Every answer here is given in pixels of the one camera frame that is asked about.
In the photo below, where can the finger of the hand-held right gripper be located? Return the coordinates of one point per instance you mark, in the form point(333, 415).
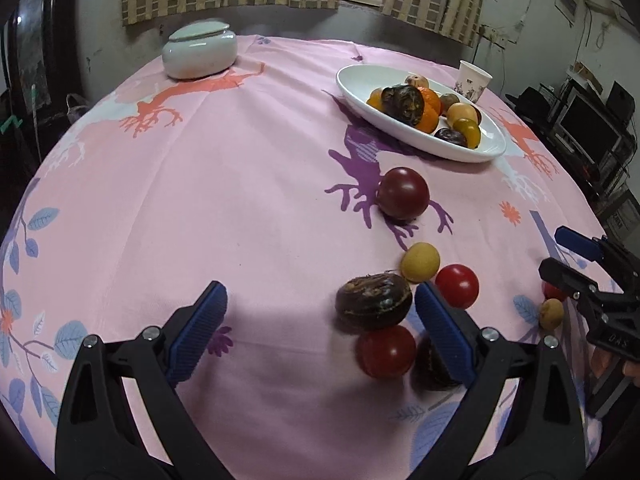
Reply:
point(570, 280)
point(577, 242)

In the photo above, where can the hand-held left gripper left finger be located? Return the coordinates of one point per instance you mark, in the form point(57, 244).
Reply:
point(197, 332)

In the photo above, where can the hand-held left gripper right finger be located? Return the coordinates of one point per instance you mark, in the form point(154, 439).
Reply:
point(445, 335)

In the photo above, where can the small red cherry tomato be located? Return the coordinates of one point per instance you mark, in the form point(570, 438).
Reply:
point(551, 292)

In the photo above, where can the tiny yellow round fruit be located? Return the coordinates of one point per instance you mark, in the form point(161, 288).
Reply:
point(551, 314)

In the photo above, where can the medium red tomato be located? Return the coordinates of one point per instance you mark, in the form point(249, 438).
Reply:
point(456, 286)

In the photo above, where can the yellow green round fruit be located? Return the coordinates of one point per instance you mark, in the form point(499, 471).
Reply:
point(420, 261)

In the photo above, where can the oblong dark passion fruit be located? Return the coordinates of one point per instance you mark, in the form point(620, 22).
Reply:
point(372, 302)

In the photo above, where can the large dark red tomato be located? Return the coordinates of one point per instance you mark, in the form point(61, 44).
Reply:
point(402, 193)

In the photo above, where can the large yellow orange tomato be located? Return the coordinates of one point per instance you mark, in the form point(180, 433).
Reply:
point(467, 133)

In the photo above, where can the striped cream pepino melon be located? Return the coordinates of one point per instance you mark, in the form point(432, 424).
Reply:
point(447, 101)

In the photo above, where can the large orange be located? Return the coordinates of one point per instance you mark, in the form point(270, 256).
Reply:
point(431, 110)

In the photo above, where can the small mandarin orange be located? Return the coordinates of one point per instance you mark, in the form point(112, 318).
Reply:
point(375, 98)

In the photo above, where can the white oval plate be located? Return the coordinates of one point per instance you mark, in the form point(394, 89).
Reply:
point(360, 80)

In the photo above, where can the person's right hand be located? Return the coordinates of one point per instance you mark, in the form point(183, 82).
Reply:
point(599, 362)

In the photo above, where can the black computer monitor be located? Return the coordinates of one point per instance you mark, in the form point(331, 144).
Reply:
point(587, 127)

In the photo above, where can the pink printed tablecloth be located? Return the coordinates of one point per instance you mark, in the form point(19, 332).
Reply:
point(225, 210)

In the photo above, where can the dark maroon round fruit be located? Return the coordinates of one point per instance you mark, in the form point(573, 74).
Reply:
point(478, 114)

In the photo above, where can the golden yellow round fruit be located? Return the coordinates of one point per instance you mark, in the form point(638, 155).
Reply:
point(460, 111)

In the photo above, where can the printed paper cup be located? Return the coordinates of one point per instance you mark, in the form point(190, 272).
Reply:
point(472, 82)

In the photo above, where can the white power strip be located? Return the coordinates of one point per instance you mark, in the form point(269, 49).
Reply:
point(492, 34)

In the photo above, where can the brown speckled round fruit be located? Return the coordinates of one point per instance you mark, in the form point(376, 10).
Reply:
point(416, 81)

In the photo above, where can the clear plastic bag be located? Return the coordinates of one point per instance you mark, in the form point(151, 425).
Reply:
point(77, 107)

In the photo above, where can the white lidded ceramic jar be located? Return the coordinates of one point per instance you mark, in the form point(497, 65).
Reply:
point(200, 55)

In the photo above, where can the green tape strip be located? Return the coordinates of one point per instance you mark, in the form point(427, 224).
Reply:
point(11, 125)

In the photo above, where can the dark wooden cabinet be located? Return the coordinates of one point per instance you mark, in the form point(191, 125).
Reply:
point(45, 35)

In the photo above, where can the white wall box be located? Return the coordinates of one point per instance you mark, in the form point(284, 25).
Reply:
point(567, 2)

